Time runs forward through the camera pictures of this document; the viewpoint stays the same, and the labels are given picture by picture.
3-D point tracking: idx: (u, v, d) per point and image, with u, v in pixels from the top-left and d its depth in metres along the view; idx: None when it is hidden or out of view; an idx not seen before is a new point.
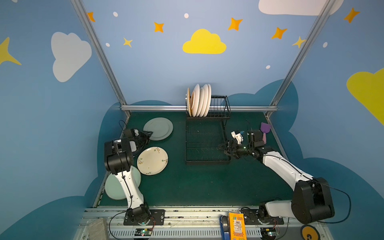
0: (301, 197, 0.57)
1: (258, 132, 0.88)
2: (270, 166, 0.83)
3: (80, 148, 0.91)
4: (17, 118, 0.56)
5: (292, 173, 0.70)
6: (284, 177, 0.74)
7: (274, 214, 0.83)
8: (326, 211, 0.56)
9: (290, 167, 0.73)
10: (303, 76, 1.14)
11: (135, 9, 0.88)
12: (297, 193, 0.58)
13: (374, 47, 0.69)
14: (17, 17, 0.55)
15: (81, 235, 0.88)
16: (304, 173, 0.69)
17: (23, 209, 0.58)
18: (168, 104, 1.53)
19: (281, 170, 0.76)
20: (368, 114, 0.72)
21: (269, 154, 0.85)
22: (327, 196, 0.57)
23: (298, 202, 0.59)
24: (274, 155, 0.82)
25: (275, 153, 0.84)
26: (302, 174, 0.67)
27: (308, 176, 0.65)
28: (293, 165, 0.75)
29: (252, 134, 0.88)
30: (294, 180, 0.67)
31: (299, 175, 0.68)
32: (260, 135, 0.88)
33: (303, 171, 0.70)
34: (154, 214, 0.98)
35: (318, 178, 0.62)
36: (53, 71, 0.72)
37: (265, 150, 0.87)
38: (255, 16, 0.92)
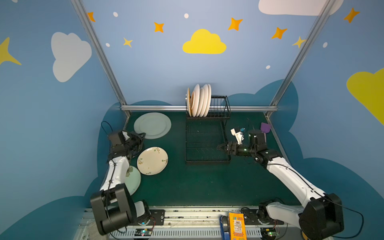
0: (314, 217, 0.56)
1: (259, 134, 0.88)
2: (276, 173, 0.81)
3: (80, 148, 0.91)
4: (18, 118, 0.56)
5: (302, 187, 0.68)
6: (294, 190, 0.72)
7: (276, 215, 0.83)
8: (335, 227, 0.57)
9: (300, 180, 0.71)
10: (304, 76, 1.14)
11: (135, 9, 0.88)
12: (309, 211, 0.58)
13: (375, 47, 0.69)
14: (16, 17, 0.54)
15: (80, 235, 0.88)
16: (315, 187, 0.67)
17: (23, 209, 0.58)
18: (168, 105, 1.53)
19: (289, 182, 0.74)
20: (368, 114, 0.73)
21: (274, 160, 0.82)
22: (339, 213, 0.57)
23: (309, 220, 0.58)
24: (281, 163, 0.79)
25: (282, 160, 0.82)
26: (314, 190, 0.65)
27: (320, 193, 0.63)
28: (302, 178, 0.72)
29: (255, 135, 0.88)
30: (305, 197, 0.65)
31: (309, 190, 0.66)
32: (261, 137, 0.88)
33: (314, 185, 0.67)
34: (154, 214, 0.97)
35: (329, 195, 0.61)
36: (53, 72, 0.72)
37: (268, 155, 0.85)
38: (255, 16, 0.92)
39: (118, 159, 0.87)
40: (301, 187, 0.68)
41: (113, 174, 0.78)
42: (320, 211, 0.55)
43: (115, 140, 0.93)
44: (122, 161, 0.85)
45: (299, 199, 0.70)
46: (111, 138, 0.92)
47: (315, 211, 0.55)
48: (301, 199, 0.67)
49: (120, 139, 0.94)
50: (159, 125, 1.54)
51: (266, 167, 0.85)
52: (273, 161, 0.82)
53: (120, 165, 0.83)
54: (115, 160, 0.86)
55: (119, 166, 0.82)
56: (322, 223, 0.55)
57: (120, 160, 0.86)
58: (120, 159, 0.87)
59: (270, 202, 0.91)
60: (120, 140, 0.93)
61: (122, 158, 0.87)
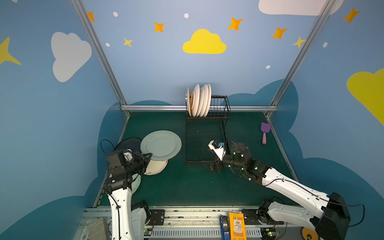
0: (332, 227, 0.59)
1: (245, 151, 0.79)
2: (276, 189, 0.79)
3: (80, 148, 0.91)
4: (19, 117, 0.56)
5: (308, 198, 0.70)
6: (298, 201, 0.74)
7: (280, 218, 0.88)
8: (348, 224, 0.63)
9: (302, 190, 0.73)
10: (304, 76, 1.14)
11: (135, 9, 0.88)
12: (326, 222, 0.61)
13: (375, 47, 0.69)
14: (16, 17, 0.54)
15: (81, 235, 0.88)
16: (317, 193, 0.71)
17: (23, 209, 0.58)
18: (168, 104, 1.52)
19: (292, 194, 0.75)
20: (368, 114, 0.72)
21: (268, 176, 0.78)
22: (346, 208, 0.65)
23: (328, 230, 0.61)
24: (276, 177, 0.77)
25: (273, 173, 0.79)
26: (319, 198, 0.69)
27: (325, 199, 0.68)
28: (301, 186, 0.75)
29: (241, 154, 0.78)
30: (315, 208, 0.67)
31: (315, 198, 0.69)
32: (248, 154, 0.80)
33: (316, 191, 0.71)
34: (154, 214, 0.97)
35: (332, 196, 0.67)
36: (53, 71, 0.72)
37: (259, 171, 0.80)
38: (255, 16, 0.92)
39: (120, 198, 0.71)
40: (307, 198, 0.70)
41: (120, 225, 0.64)
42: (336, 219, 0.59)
43: (114, 162, 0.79)
44: (125, 202, 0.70)
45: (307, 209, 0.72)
46: (110, 159, 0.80)
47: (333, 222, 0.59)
48: (310, 209, 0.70)
49: (120, 161, 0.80)
50: (169, 147, 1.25)
51: (262, 184, 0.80)
52: (271, 180, 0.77)
53: (124, 208, 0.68)
54: (116, 200, 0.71)
55: (124, 210, 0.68)
56: (340, 228, 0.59)
57: (123, 199, 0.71)
58: (123, 197, 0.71)
59: (270, 204, 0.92)
60: (120, 162, 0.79)
61: (125, 194, 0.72)
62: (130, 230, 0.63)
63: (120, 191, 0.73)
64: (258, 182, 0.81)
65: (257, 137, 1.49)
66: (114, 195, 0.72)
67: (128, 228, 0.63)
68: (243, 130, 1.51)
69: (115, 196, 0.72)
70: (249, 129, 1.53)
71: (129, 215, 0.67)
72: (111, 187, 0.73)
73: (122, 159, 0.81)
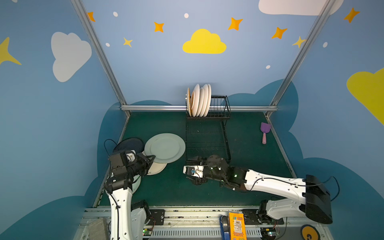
0: (318, 211, 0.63)
1: (222, 162, 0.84)
2: (262, 189, 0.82)
3: (80, 148, 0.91)
4: (19, 117, 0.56)
5: (289, 189, 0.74)
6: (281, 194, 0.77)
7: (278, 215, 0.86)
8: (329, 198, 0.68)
9: (282, 183, 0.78)
10: (304, 76, 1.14)
11: (135, 9, 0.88)
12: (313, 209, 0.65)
13: (375, 47, 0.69)
14: (16, 17, 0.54)
15: (81, 235, 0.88)
16: (294, 181, 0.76)
17: (23, 209, 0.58)
18: (168, 104, 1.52)
19: (276, 190, 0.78)
20: (368, 114, 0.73)
21: (249, 180, 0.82)
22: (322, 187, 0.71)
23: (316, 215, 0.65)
24: (255, 180, 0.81)
25: (252, 174, 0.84)
26: (297, 185, 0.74)
27: (302, 184, 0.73)
28: (279, 179, 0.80)
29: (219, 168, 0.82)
30: (298, 196, 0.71)
31: (294, 187, 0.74)
32: (225, 164, 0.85)
33: (292, 180, 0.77)
34: (154, 214, 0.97)
35: (308, 179, 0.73)
36: (53, 71, 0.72)
37: (239, 178, 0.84)
38: (255, 16, 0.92)
39: (120, 198, 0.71)
40: (287, 189, 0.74)
41: (119, 226, 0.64)
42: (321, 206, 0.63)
43: (116, 162, 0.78)
44: (125, 202, 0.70)
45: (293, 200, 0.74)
46: (112, 158, 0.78)
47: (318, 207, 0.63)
48: (295, 199, 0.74)
49: (123, 161, 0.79)
50: (172, 150, 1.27)
51: (247, 189, 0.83)
52: (252, 183, 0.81)
53: (124, 209, 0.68)
54: (116, 200, 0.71)
55: (124, 211, 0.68)
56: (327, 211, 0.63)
57: (123, 200, 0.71)
58: (123, 198, 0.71)
59: (267, 204, 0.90)
60: (122, 162, 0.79)
61: (125, 195, 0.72)
62: (128, 230, 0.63)
63: (120, 191, 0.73)
64: (243, 189, 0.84)
65: (257, 137, 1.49)
66: (114, 194, 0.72)
67: (127, 229, 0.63)
68: (243, 131, 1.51)
69: (115, 196, 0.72)
70: (250, 129, 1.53)
71: (128, 215, 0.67)
72: (111, 187, 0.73)
73: (124, 159, 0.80)
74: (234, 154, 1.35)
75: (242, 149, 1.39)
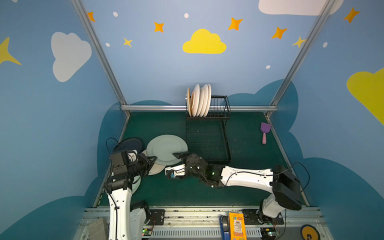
0: (285, 195, 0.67)
1: (200, 161, 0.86)
2: (236, 184, 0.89)
3: (80, 148, 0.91)
4: (18, 117, 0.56)
5: (259, 180, 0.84)
6: (251, 185, 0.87)
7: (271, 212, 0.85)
8: (297, 185, 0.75)
9: (252, 175, 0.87)
10: (304, 76, 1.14)
11: (135, 9, 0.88)
12: (279, 194, 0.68)
13: (375, 47, 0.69)
14: (16, 18, 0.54)
15: (81, 235, 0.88)
16: (263, 172, 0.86)
17: (23, 209, 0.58)
18: (168, 104, 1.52)
19: (248, 182, 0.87)
20: (368, 114, 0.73)
21: (224, 176, 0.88)
22: (289, 173, 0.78)
23: (283, 200, 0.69)
24: (230, 176, 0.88)
25: (228, 170, 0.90)
26: (265, 176, 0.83)
27: (269, 175, 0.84)
28: (250, 172, 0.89)
29: (198, 166, 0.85)
30: (266, 186, 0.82)
31: (263, 177, 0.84)
32: (204, 162, 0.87)
33: (261, 171, 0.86)
34: (154, 214, 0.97)
35: (277, 168, 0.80)
36: (53, 72, 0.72)
37: (216, 175, 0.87)
38: (255, 16, 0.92)
39: (120, 198, 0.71)
40: (257, 180, 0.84)
41: (117, 227, 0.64)
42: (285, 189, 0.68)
43: (117, 161, 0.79)
44: (124, 203, 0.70)
45: (263, 189, 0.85)
46: (114, 158, 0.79)
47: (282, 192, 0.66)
48: (264, 188, 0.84)
49: (123, 161, 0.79)
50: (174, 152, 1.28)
51: (224, 184, 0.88)
52: (227, 179, 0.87)
53: (123, 210, 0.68)
54: (115, 200, 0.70)
55: (123, 212, 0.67)
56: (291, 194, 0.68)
57: (122, 200, 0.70)
58: (123, 198, 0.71)
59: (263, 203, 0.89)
60: (122, 162, 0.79)
61: (125, 195, 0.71)
62: (127, 232, 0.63)
63: (120, 191, 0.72)
64: (220, 185, 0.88)
65: (257, 137, 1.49)
66: (113, 194, 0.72)
67: (125, 231, 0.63)
68: (243, 131, 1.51)
69: (115, 196, 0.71)
70: (249, 129, 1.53)
71: (127, 216, 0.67)
72: (111, 187, 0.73)
73: (125, 159, 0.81)
74: (234, 154, 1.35)
75: (241, 149, 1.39)
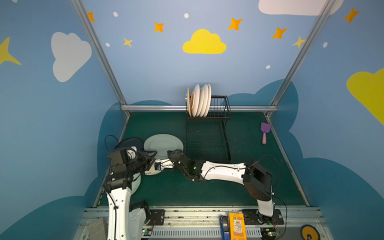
0: (253, 187, 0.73)
1: (181, 156, 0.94)
2: (213, 177, 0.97)
3: (80, 148, 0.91)
4: (18, 118, 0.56)
5: (233, 173, 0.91)
6: (229, 179, 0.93)
7: (266, 209, 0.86)
8: (268, 178, 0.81)
9: (227, 169, 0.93)
10: (304, 76, 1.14)
11: (135, 9, 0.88)
12: (249, 186, 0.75)
13: (375, 47, 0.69)
14: (16, 18, 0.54)
15: (81, 235, 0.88)
16: (237, 166, 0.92)
17: (23, 209, 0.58)
18: (168, 105, 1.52)
19: (224, 176, 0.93)
20: (368, 114, 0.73)
21: (203, 170, 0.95)
22: (261, 167, 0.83)
23: (253, 191, 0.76)
24: (208, 170, 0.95)
25: (207, 165, 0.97)
26: (238, 169, 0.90)
27: (242, 168, 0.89)
28: (226, 166, 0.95)
29: (179, 161, 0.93)
30: (238, 178, 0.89)
31: (237, 171, 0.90)
32: (186, 157, 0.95)
33: (235, 165, 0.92)
34: (154, 214, 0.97)
35: (248, 162, 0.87)
36: (53, 72, 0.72)
37: (197, 170, 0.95)
38: (255, 16, 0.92)
39: (119, 198, 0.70)
40: (232, 173, 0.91)
41: (116, 227, 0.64)
42: (252, 181, 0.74)
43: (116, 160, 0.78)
44: (123, 202, 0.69)
45: (236, 181, 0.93)
46: (113, 156, 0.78)
47: (249, 183, 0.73)
48: (238, 180, 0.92)
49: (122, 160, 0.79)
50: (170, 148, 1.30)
51: (203, 178, 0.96)
52: (206, 172, 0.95)
53: (122, 210, 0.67)
54: (114, 200, 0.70)
55: (122, 212, 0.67)
56: (259, 186, 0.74)
57: (121, 200, 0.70)
58: (122, 198, 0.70)
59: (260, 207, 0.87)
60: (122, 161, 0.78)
61: (124, 195, 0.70)
62: (125, 232, 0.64)
63: (119, 191, 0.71)
64: (201, 178, 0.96)
65: (257, 137, 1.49)
66: (112, 194, 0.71)
67: (124, 231, 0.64)
68: (243, 131, 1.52)
69: (114, 196, 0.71)
70: (250, 129, 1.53)
71: (126, 216, 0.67)
72: (110, 186, 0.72)
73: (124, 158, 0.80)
74: (234, 155, 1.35)
75: (241, 149, 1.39)
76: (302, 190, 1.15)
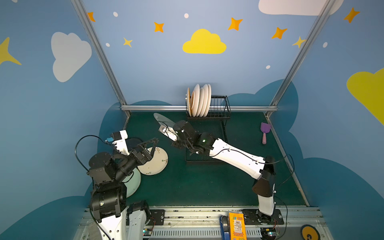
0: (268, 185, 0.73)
1: (186, 125, 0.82)
2: (222, 158, 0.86)
3: (80, 148, 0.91)
4: (18, 117, 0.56)
5: (249, 164, 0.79)
6: (241, 167, 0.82)
7: (265, 207, 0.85)
8: None
9: (245, 157, 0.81)
10: (304, 76, 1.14)
11: (134, 9, 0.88)
12: (264, 182, 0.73)
13: (375, 47, 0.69)
14: (16, 18, 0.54)
15: (81, 235, 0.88)
16: (256, 158, 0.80)
17: (23, 209, 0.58)
18: (168, 104, 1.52)
19: (237, 161, 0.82)
20: (368, 114, 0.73)
21: (215, 148, 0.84)
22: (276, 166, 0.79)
23: (261, 187, 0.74)
24: (222, 149, 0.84)
25: (220, 144, 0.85)
26: (257, 162, 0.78)
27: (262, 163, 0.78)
28: (244, 153, 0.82)
29: (182, 130, 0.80)
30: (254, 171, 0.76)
31: (254, 163, 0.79)
32: (190, 128, 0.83)
33: (255, 157, 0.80)
34: (154, 214, 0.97)
35: (266, 158, 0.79)
36: (53, 71, 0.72)
37: (206, 144, 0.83)
38: (256, 16, 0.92)
39: (113, 228, 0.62)
40: (249, 164, 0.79)
41: None
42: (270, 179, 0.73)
43: (100, 177, 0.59)
44: (119, 233, 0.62)
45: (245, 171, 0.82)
46: (94, 174, 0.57)
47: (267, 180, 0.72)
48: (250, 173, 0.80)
49: (109, 175, 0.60)
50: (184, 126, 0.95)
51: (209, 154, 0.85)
52: (218, 151, 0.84)
53: None
54: (108, 231, 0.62)
55: None
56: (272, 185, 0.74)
57: (116, 230, 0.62)
58: (117, 228, 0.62)
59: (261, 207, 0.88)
60: (109, 177, 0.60)
61: (119, 224, 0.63)
62: None
63: (113, 220, 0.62)
64: (206, 153, 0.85)
65: (257, 137, 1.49)
66: (105, 224, 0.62)
67: None
68: (243, 131, 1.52)
69: (106, 226, 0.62)
70: (249, 129, 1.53)
71: None
72: (100, 209, 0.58)
73: (110, 170, 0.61)
74: None
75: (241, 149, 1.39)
76: (302, 191, 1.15)
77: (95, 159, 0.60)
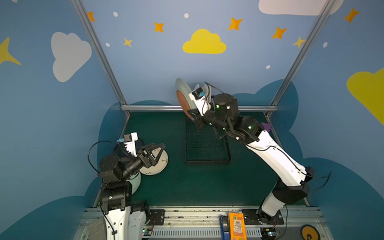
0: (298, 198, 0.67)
1: (232, 102, 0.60)
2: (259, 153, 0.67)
3: (81, 148, 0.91)
4: (18, 117, 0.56)
5: (292, 171, 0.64)
6: (277, 169, 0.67)
7: (271, 209, 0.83)
8: None
9: (289, 161, 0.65)
10: (304, 76, 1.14)
11: (134, 9, 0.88)
12: (298, 195, 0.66)
13: (375, 47, 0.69)
14: (16, 17, 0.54)
15: (81, 235, 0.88)
16: (297, 164, 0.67)
17: (22, 209, 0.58)
18: (168, 104, 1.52)
19: (279, 162, 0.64)
20: (368, 114, 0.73)
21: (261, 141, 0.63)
22: None
23: (289, 196, 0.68)
24: (267, 145, 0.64)
25: (267, 138, 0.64)
26: (299, 171, 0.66)
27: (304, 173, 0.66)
28: (289, 156, 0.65)
29: (227, 106, 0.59)
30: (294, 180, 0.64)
31: (297, 172, 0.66)
32: (235, 108, 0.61)
33: (297, 163, 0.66)
34: (154, 214, 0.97)
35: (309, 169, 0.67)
36: (53, 72, 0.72)
37: (252, 131, 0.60)
38: (256, 16, 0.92)
39: (117, 220, 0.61)
40: (291, 171, 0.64)
41: None
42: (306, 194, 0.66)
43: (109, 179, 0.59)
44: (122, 226, 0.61)
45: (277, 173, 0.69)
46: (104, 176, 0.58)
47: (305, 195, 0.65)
48: (284, 177, 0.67)
49: (118, 176, 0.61)
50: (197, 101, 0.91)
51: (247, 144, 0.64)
52: (265, 147, 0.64)
53: (121, 234, 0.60)
54: (112, 222, 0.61)
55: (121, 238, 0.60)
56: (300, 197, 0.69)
57: (120, 223, 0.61)
58: (120, 221, 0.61)
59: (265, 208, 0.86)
60: (117, 178, 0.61)
61: (123, 218, 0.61)
62: None
63: (118, 213, 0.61)
64: (246, 141, 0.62)
65: None
66: (110, 216, 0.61)
67: None
68: None
69: (111, 218, 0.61)
70: None
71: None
72: (108, 204, 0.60)
73: (119, 172, 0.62)
74: (234, 155, 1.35)
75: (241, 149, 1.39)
76: None
77: (105, 161, 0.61)
